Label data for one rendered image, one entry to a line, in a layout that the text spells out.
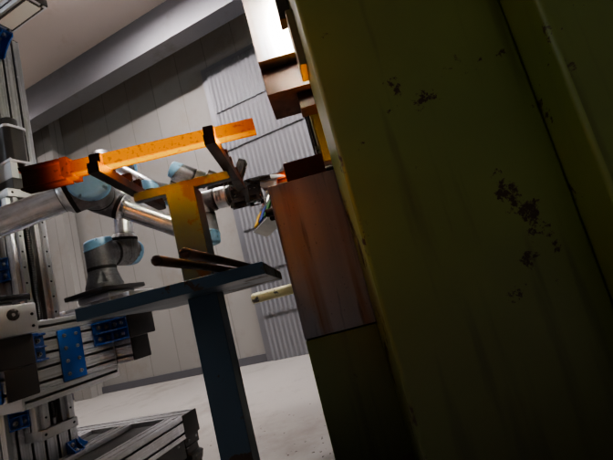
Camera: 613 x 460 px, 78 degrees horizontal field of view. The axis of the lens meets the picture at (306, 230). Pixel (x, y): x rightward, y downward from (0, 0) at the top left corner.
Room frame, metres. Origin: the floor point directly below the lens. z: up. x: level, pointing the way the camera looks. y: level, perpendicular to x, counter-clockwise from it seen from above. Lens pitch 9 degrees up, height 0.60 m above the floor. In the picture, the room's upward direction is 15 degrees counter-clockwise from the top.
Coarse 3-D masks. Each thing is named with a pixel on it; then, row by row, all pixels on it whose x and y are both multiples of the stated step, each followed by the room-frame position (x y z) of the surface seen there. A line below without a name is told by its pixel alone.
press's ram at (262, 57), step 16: (256, 0) 1.16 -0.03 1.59; (272, 0) 1.16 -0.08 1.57; (256, 16) 1.16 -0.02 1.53; (272, 16) 1.16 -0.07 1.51; (256, 32) 1.16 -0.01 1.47; (272, 32) 1.16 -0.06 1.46; (288, 32) 1.15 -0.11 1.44; (256, 48) 1.16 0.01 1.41; (272, 48) 1.16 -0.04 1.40; (288, 48) 1.15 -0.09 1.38; (272, 64) 1.19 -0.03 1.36
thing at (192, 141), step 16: (224, 128) 0.66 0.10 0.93; (240, 128) 0.66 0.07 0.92; (144, 144) 0.66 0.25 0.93; (160, 144) 0.66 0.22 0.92; (176, 144) 0.66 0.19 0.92; (192, 144) 0.66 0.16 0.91; (64, 160) 0.64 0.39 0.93; (80, 160) 0.65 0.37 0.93; (112, 160) 0.65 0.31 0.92; (128, 160) 0.66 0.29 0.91; (144, 160) 0.68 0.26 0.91; (32, 176) 0.65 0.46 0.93; (48, 176) 0.65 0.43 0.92; (64, 176) 0.65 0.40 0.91; (80, 176) 0.68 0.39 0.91; (32, 192) 0.66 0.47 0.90
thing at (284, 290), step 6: (276, 288) 1.65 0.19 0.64; (282, 288) 1.64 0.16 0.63; (288, 288) 1.64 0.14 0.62; (252, 294) 1.66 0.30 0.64; (258, 294) 1.65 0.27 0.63; (264, 294) 1.64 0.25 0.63; (270, 294) 1.64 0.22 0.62; (276, 294) 1.64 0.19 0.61; (282, 294) 1.64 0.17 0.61; (288, 294) 1.65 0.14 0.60; (252, 300) 1.65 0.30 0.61; (258, 300) 1.65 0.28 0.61; (264, 300) 1.65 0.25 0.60
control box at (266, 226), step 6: (282, 168) 1.72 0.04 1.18; (264, 198) 1.99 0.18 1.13; (264, 204) 1.91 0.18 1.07; (264, 222) 1.76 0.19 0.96; (270, 222) 1.74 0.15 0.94; (258, 228) 1.88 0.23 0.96; (264, 228) 1.86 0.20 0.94; (270, 228) 1.83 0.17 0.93; (276, 228) 1.81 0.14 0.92; (258, 234) 1.97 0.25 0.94; (264, 234) 1.95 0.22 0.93; (270, 234) 1.93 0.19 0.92
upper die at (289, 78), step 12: (264, 72) 1.21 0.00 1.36; (276, 72) 1.21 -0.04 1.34; (288, 72) 1.21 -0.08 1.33; (276, 84) 1.21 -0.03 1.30; (288, 84) 1.21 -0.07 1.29; (300, 84) 1.20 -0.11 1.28; (276, 96) 1.23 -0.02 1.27; (288, 96) 1.25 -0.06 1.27; (276, 108) 1.31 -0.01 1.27; (288, 108) 1.34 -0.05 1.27
